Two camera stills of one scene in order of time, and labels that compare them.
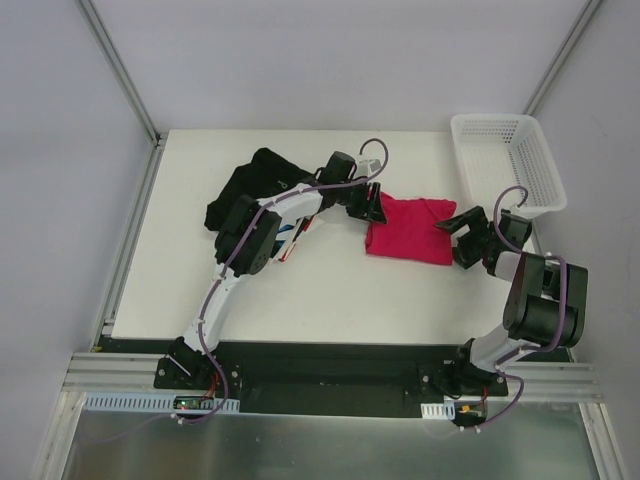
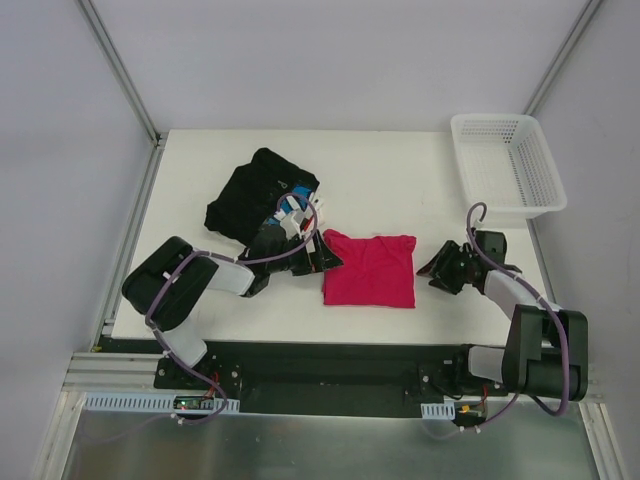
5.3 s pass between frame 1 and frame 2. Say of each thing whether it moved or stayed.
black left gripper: moved
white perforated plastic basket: stayed
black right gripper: moved
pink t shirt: moved
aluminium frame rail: stayed
